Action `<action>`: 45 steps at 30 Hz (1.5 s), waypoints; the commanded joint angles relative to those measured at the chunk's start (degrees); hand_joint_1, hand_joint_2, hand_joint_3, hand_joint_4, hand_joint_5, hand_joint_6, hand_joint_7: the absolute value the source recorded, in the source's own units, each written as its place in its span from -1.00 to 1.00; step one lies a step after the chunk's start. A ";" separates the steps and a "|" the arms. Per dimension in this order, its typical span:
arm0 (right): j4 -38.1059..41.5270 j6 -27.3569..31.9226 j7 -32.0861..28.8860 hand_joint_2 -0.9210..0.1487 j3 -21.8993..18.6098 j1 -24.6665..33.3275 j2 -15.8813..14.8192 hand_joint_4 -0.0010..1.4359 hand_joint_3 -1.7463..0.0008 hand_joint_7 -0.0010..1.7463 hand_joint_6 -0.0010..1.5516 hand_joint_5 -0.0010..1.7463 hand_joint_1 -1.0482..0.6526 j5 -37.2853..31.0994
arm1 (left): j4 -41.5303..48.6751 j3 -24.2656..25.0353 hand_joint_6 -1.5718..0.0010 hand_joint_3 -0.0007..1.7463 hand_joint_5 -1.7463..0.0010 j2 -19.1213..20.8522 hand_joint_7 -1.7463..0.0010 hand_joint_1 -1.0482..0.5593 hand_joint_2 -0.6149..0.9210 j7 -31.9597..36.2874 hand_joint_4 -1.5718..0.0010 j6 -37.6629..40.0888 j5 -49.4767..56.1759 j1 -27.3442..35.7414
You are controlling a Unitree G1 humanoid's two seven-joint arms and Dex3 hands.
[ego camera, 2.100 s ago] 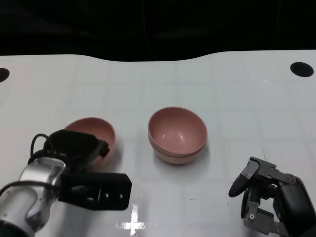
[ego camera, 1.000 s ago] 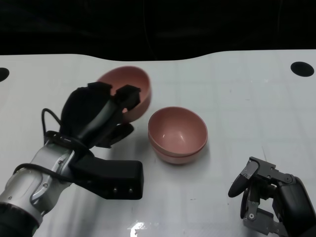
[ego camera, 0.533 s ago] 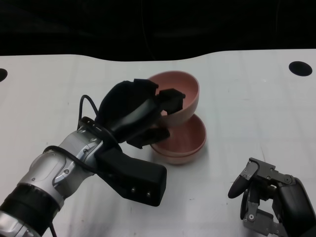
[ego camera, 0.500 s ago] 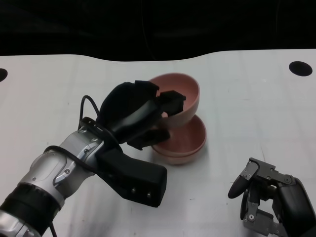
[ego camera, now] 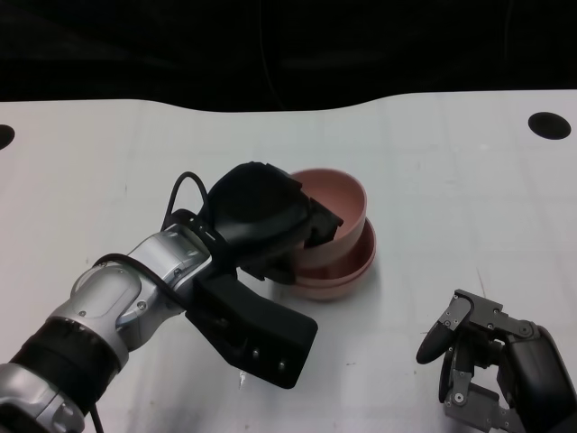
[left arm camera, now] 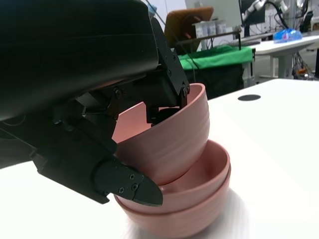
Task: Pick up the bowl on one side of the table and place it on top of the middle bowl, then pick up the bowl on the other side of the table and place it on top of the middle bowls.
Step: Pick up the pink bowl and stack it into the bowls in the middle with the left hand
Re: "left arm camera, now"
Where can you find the green cloth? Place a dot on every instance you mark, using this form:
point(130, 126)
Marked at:
point(219, 56)

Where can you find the black round table grommet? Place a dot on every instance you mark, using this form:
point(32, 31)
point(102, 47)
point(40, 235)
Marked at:
point(249, 97)

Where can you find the blue plastic bag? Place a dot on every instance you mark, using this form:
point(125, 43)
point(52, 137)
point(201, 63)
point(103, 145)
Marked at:
point(286, 35)

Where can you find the black computer monitor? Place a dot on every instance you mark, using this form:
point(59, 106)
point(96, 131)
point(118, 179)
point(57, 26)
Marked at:
point(256, 15)

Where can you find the pink plastic bowl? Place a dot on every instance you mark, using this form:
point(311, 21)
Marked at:
point(189, 221)
point(174, 144)
point(211, 174)

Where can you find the brown wooden chair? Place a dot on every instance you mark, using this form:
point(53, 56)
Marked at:
point(187, 22)

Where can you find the white side table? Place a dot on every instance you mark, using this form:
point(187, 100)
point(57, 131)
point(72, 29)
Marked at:
point(281, 47)

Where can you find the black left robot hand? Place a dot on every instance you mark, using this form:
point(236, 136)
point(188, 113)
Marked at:
point(74, 62)

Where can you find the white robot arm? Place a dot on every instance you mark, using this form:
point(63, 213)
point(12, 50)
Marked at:
point(254, 8)

